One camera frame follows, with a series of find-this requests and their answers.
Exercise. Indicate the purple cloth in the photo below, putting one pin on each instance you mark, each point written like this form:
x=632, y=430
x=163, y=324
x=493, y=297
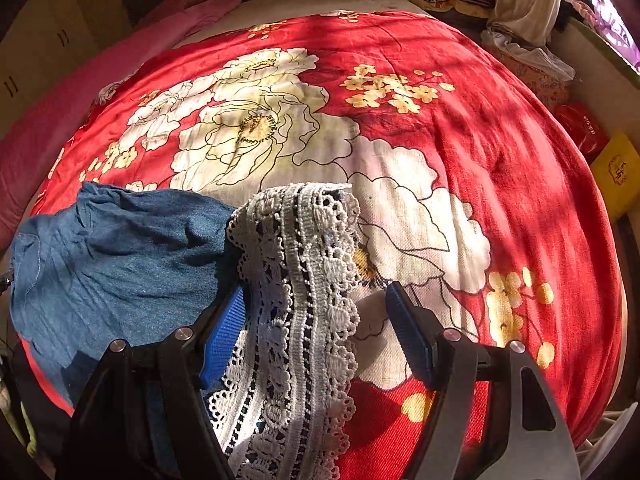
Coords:
x=607, y=25

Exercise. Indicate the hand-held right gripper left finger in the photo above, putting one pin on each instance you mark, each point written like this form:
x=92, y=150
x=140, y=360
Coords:
x=226, y=327

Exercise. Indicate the green-topped window ledge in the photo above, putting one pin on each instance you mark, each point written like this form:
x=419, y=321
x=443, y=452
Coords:
x=600, y=85

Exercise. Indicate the blue denim pants lace hem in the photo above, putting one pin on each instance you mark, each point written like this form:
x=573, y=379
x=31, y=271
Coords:
x=125, y=260

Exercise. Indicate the red floral blanket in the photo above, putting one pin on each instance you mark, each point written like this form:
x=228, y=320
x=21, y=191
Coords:
x=450, y=160

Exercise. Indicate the pink quilt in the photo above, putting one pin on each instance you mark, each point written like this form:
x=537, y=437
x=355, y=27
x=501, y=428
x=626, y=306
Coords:
x=100, y=75

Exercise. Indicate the yellow bag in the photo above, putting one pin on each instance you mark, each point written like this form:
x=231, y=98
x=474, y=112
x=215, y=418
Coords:
x=617, y=170

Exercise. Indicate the red bag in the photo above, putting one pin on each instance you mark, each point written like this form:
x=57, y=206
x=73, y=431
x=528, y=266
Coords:
x=582, y=130

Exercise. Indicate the beige wardrobe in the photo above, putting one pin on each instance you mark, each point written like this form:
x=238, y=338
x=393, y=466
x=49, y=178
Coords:
x=45, y=35

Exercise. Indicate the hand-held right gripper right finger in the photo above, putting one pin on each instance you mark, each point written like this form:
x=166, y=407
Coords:
x=410, y=335

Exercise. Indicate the orange patterned cushion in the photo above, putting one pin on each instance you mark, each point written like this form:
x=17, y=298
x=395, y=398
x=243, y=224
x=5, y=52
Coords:
x=545, y=87

